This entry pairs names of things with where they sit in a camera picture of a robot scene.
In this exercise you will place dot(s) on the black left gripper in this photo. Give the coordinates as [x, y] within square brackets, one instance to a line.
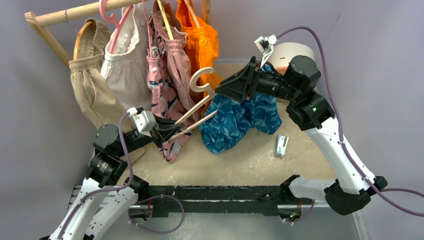
[164, 129]

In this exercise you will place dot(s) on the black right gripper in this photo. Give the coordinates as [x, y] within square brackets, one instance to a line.
[247, 81]

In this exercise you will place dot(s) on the blue leaf-print shorts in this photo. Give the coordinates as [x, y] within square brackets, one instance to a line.
[233, 120]

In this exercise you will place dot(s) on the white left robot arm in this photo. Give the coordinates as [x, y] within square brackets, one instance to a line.
[100, 201]

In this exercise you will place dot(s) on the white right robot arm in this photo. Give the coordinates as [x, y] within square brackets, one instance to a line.
[354, 184]

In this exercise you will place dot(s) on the pink navy patterned shorts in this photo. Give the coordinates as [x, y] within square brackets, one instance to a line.
[165, 100]

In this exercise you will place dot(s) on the dusty pink shorts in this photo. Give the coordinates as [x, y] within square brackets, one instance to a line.
[178, 63]

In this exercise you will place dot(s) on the orange shorts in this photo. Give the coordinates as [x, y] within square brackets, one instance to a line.
[202, 42]

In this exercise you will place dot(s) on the beige shorts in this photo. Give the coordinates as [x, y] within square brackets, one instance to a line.
[97, 101]

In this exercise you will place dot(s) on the white shorts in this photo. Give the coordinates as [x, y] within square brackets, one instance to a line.
[125, 66]

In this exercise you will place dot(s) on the thin pink hanger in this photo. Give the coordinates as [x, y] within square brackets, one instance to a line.
[150, 51]

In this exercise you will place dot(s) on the yellow hanger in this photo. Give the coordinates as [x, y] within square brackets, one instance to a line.
[165, 20]

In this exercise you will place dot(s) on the orange hanger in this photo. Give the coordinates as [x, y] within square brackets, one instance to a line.
[79, 37]

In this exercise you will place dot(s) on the round pastel drawer box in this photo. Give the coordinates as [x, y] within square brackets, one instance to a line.
[294, 54]

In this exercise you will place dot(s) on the light blue stapler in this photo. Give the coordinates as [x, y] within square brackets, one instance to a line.
[281, 145]

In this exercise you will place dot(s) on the wooden clothes rack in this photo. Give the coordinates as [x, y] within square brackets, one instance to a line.
[40, 23]

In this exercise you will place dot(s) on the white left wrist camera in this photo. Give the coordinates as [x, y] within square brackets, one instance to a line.
[144, 120]

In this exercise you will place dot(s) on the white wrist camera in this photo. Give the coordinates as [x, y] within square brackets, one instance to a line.
[266, 47]
[144, 120]

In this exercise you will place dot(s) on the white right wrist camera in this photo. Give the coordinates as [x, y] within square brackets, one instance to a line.
[266, 47]

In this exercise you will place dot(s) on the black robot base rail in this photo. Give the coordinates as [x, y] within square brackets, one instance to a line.
[158, 201]

